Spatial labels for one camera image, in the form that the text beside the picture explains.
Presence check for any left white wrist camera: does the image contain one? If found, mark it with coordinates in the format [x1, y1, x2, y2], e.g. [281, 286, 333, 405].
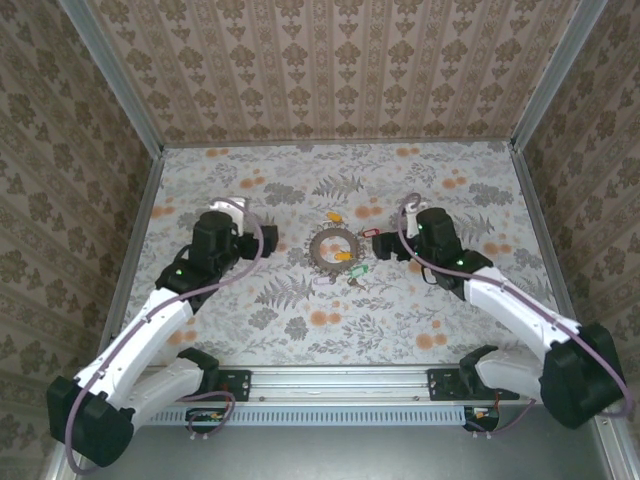
[212, 196, 250, 236]

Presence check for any black connector board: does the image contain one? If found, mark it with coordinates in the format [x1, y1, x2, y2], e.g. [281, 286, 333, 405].
[463, 405, 501, 433]
[185, 407, 225, 434]

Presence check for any large brown lace keyring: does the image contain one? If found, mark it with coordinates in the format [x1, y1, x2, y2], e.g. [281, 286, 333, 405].
[303, 224, 362, 275]

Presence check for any aluminium mounting rail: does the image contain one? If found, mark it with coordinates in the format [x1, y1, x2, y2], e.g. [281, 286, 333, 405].
[132, 364, 551, 404]

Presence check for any aluminium frame post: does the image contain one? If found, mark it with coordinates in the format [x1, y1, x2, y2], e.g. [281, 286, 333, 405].
[56, 0, 166, 156]
[509, 0, 611, 151]

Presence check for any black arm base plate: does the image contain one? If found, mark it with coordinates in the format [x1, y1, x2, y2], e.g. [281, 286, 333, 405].
[428, 368, 521, 402]
[167, 368, 251, 402]

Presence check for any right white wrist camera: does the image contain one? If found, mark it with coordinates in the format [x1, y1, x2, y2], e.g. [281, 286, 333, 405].
[402, 199, 429, 240]

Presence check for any aluminium table side rail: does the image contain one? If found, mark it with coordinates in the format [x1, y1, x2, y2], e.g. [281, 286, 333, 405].
[99, 149, 166, 351]
[508, 144, 584, 334]

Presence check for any green tag key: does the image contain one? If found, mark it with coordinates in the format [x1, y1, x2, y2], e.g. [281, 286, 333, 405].
[347, 264, 370, 292]

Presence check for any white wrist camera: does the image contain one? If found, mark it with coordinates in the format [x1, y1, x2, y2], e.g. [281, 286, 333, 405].
[212, 196, 250, 236]
[402, 199, 429, 240]

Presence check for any white slotted cable duct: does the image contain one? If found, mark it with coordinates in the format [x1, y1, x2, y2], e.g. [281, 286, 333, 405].
[134, 405, 469, 427]

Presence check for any floral table cover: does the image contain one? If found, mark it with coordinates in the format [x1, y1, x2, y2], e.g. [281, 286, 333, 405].
[124, 141, 581, 366]

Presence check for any grey metal panel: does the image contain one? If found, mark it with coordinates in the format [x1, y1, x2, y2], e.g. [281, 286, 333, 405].
[44, 404, 640, 480]

